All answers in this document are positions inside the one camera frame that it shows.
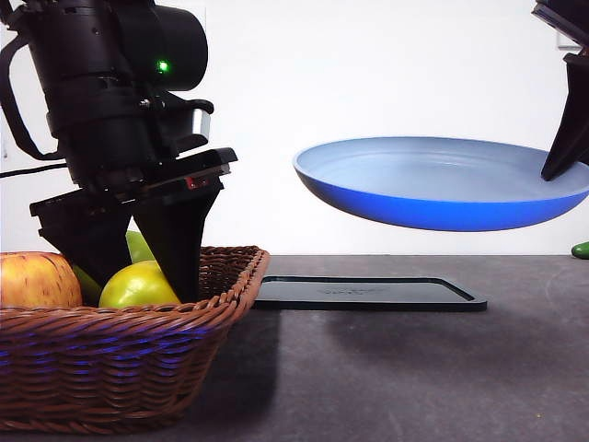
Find yellow lemon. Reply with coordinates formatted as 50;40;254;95
98;260;181;308

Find blue round plate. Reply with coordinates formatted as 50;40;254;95
292;135;589;233

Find brown wicker basket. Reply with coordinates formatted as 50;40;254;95
0;245;271;423

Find green apple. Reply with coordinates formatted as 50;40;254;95
72;229;157;306

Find red yellow apple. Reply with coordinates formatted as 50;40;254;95
0;251;84;308

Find dark rectangular tray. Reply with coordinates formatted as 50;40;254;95
251;274;489;312

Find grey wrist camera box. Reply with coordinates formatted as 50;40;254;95
156;99;215;148

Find thin black cable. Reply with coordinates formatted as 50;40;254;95
0;163;70;180

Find thick black cable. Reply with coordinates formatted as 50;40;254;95
0;35;70;161

